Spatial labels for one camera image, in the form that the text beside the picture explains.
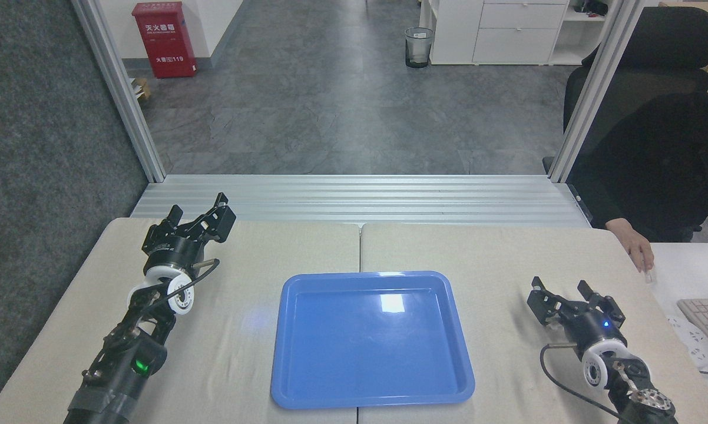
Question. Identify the silver aluminium rail bed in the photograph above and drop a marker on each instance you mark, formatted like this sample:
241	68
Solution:
360	200

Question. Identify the red fire extinguisher box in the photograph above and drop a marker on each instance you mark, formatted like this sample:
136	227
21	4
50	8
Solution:
164	40

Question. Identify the white computer mouse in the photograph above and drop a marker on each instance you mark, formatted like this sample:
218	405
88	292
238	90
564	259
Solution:
650	274

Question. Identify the black office chair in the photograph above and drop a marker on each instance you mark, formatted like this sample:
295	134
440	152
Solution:
660	53

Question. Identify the person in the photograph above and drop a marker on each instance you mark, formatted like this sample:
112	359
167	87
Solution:
654	159

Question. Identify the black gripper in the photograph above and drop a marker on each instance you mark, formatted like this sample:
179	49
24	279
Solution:
595	331
174	250

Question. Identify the small cardboard box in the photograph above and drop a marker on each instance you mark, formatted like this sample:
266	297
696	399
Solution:
141	88

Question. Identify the white power strip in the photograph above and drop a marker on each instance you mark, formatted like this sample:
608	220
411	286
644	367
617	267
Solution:
692	343

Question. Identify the silver aluminium post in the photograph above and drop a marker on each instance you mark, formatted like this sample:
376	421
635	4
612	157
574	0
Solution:
121	94
592	94

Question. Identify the grey mesh trash bin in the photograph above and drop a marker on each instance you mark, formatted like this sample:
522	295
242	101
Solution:
419	48

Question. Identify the blue plastic tray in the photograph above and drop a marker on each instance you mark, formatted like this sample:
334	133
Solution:
371	341

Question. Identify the person's hand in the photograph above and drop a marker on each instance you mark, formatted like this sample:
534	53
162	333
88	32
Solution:
635	242

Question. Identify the white drawer cabinet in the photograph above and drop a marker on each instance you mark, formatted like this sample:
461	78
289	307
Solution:
495	32

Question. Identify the white open shelf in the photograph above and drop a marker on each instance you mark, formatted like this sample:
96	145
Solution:
581	29

